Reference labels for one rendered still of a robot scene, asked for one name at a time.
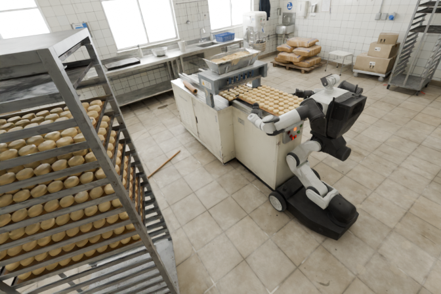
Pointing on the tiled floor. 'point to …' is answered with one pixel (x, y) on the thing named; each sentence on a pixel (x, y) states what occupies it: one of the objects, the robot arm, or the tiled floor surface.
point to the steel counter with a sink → (205, 48)
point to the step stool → (341, 59)
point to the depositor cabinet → (206, 121)
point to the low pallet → (297, 66)
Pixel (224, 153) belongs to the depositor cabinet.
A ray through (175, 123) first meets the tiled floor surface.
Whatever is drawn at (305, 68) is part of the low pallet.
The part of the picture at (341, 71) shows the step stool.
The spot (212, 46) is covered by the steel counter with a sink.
